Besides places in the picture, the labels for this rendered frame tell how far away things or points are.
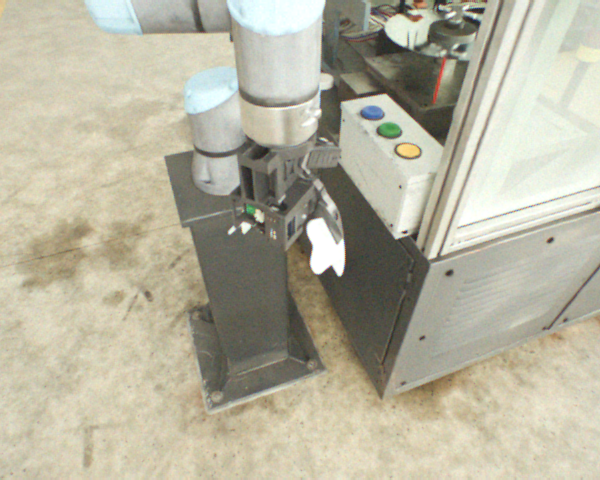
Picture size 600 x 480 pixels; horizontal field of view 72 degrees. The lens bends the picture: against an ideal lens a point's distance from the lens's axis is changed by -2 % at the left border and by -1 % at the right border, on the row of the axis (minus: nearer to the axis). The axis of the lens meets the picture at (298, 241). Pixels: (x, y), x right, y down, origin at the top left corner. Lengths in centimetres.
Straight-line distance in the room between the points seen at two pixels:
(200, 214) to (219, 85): 26
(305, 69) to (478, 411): 133
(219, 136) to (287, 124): 48
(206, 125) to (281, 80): 50
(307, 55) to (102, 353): 144
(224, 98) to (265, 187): 41
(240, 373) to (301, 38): 125
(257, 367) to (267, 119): 118
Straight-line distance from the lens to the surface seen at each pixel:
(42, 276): 201
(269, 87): 37
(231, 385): 147
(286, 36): 35
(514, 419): 158
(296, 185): 46
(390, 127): 84
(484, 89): 62
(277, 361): 149
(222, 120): 84
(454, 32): 117
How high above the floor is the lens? 134
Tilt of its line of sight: 47 degrees down
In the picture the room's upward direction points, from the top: straight up
